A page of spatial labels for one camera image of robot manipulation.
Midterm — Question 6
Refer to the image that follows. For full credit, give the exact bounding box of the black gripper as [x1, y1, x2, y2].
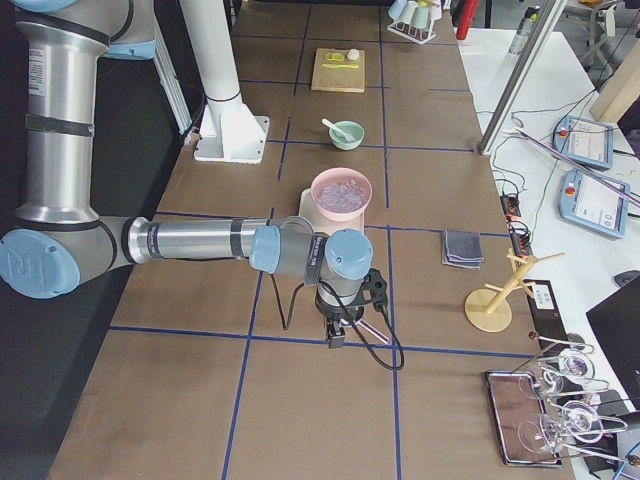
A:
[315, 294, 364, 349]

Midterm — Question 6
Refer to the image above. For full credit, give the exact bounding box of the white plastic spoon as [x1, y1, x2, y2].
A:
[321, 118, 352, 141]

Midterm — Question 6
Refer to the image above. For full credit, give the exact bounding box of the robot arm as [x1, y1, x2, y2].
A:
[1, 2, 333, 356]

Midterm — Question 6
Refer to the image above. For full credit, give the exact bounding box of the pile of clear ice cubes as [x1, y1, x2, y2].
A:
[317, 181, 367, 213]

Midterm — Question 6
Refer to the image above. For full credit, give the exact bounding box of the pink bowl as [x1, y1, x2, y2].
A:
[311, 167, 373, 221]

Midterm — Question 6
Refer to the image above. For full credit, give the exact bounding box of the green bowl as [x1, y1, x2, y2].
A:
[329, 120, 365, 151]

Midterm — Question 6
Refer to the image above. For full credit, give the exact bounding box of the cream plastic tray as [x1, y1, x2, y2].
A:
[298, 188, 368, 236]

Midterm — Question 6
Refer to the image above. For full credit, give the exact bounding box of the folded grey cloth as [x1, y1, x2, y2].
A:
[441, 230, 484, 270]

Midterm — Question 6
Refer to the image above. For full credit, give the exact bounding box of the wooden stand with round base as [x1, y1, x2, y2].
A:
[464, 248, 564, 333]

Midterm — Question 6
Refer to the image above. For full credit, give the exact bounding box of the black glass rack tray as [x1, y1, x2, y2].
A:
[483, 371, 563, 468]

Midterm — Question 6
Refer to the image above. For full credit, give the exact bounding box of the black power strip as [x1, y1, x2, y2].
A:
[508, 221, 532, 258]
[500, 193, 521, 221]

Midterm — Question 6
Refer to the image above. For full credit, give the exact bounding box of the left upper wine glass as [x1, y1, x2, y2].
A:
[518, 370, 564, 400]

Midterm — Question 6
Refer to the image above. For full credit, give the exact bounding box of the wine glass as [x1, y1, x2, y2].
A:
[557, 349, 595, 386]
[554, 400, 603, 443]
[518, 370, 564, 400]
[517, 415, 562, 454]

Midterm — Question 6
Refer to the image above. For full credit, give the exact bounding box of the black framed box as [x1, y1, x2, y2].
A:
[527, 279, 567, 340]

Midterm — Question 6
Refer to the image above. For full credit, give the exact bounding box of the metal glass hanger rack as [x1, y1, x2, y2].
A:
[525, 331, 637, 466]

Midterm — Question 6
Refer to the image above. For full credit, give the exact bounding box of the white mounting column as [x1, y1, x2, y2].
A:
[180, 0, 269, 164]

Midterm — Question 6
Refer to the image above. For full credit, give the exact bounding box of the lower wine glass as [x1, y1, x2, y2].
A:
[517, 415, 562, 454]

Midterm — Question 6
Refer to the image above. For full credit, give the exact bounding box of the bamboo cutting board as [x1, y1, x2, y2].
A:
[311, 48, 366, 93]

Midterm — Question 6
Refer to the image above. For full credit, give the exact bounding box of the middle wine glass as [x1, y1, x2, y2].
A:
[554, 400, 603, 443]

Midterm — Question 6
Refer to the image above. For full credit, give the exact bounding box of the white steamed bun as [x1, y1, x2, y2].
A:
[347, 49, 360, 61]

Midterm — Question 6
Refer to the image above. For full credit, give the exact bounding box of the near teach pendant tablet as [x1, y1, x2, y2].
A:
[558, 169, 629, 239]

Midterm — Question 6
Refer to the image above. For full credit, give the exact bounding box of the teach pendant tablet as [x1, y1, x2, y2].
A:
[558, 169, 629, 239]
[553, 116, 614, 171]

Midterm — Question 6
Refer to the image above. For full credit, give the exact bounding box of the black computer mouse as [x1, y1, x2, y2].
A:
[614, 270, 640, 287]

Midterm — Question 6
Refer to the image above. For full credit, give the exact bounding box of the far teach pendant tablet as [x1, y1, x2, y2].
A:
[553, 116, 614, 171]

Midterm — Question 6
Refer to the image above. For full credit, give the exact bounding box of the white reacher grabber tool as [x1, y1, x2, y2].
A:
[512, 128, 640, 207]

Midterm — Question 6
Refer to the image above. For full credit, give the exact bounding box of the green cup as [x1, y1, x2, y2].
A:
[410, 3, 430, 31]

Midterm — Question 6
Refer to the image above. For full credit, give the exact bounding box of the blue cup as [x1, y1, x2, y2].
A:
[388, 0, 407, 21]

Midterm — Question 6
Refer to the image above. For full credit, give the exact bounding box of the white cup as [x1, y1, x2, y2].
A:
[398, 0, 418, 25]

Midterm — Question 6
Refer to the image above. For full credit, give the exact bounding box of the red bottle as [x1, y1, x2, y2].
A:
[456, 0, 478, 40]

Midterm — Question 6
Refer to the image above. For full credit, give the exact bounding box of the grey water bottle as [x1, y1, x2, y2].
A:
[508, 5, 540, 55]

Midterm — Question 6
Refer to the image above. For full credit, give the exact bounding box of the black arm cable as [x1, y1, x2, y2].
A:
[269, 272, 405, 371]

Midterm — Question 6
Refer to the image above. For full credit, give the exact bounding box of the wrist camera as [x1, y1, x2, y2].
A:
[361, 268, 388, 313]

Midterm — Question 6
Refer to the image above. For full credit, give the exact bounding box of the white wire cup rack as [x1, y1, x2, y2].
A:
[387, 4, 436, 45]

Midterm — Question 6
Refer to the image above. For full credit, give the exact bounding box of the aluminium frame post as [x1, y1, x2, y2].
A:
[478, 0, 567, 156]

